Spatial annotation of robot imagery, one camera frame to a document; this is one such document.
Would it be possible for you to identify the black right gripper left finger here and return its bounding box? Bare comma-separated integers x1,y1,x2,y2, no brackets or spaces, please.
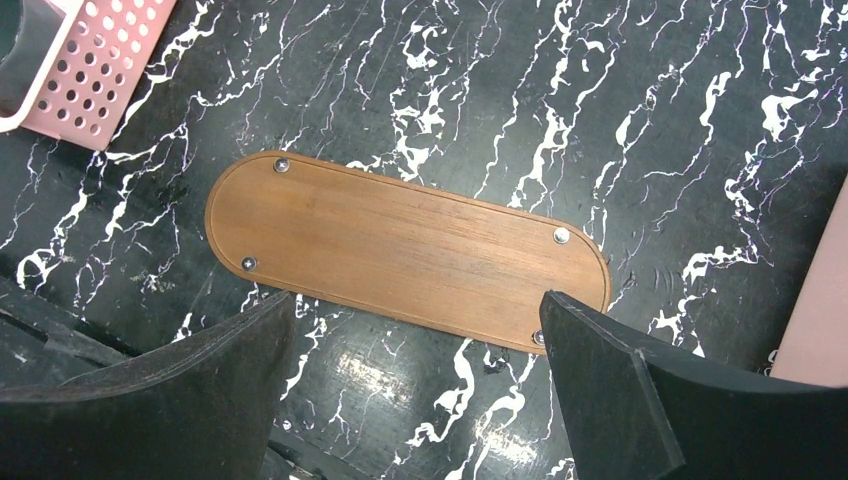
1,291,295,479

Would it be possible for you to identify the oval wooden tray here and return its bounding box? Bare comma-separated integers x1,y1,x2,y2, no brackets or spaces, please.
204,151,611,354

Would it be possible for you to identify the dark grey cup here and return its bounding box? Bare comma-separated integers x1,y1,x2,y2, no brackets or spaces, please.
1,0,65,117

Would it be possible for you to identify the large pink storage box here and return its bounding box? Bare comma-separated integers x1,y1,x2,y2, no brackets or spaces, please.
770,185,847,388

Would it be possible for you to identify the pink perforated plastic basket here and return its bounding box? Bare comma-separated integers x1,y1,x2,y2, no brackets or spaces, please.
1,0,175,150

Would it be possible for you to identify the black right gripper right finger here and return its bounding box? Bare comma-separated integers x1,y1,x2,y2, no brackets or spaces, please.
539,291,847,479

